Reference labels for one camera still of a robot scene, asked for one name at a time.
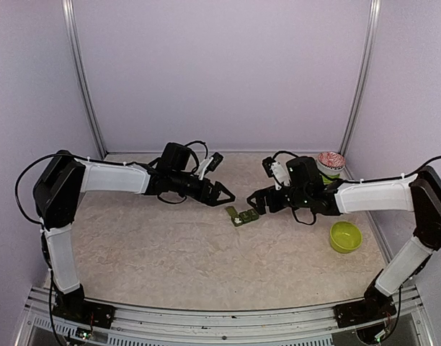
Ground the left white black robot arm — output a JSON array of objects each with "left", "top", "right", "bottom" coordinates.
[{"left": 14, "top": 142, "right": 236, "bottom": 321}]

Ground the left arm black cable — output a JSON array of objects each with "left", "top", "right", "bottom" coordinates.
[{"left": 184, "top": 140, "right": 210, "bottom": 174}]

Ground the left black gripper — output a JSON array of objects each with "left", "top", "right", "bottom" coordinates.
[{"left": 171, "top": 169, "right": 236, "bottom": 206}]

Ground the green saucer plate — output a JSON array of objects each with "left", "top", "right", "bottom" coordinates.
[{"left": 320, "top": 172, "right": 340, "bottom": 185}]

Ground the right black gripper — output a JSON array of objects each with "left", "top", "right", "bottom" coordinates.
[{"left": 247, "top": 184, "right": 311, "bottom": 214}]

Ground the left aluminium frame post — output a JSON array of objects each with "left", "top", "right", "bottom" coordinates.
[{"left": 61, "top": 0, "right": 108, "bottom": 159}]

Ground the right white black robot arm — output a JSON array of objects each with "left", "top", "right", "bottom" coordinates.
[{"left": 246, "top": 156, "right": 441, "bottom": 327}]

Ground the aluminium frame post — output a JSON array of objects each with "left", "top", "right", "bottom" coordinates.
[
  {"left": 341, "top": 0, "right": 382, "bottom": 154},
  {"left": 61, "top": 0, "right": 108, "bottom": 159}
]

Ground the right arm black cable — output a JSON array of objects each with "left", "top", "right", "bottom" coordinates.
[{"left": 272, "top": 150, "right": 300, "bottom": 163}]

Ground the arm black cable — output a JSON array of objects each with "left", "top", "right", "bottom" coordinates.
[
  {"left": 272, "top": 150, "right": 300, "bottom": 163},
  {"left": 184, "top": 140, "right": 210, "bottom": 174}
]

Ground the green weekly pill organizer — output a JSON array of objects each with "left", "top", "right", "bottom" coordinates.
[{"left": 226, "top": 206, "right": 259, "bottom": 227}]

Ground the lime green bowl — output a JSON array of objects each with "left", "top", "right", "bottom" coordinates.
[{"left": 329, "top": 221, "right": 363, "bottom": 254}]

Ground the front aluminium rail base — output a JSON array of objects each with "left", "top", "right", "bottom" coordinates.
[{"left": 12, "top": 286, "right": 437, "bottom": 345}]

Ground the right aluminium frame post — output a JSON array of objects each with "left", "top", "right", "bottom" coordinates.
[{"left": 341, "top": 0, "right": 382, "bottom": 154}]

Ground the red patterned white bowl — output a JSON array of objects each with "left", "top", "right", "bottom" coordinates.
[{"left": 316, "top": 151, "right": 345, "bottom": 176}]

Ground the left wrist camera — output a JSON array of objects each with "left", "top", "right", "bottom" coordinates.
[{"left": 207, "top": 152, "right": 223, "bottom": 172}]

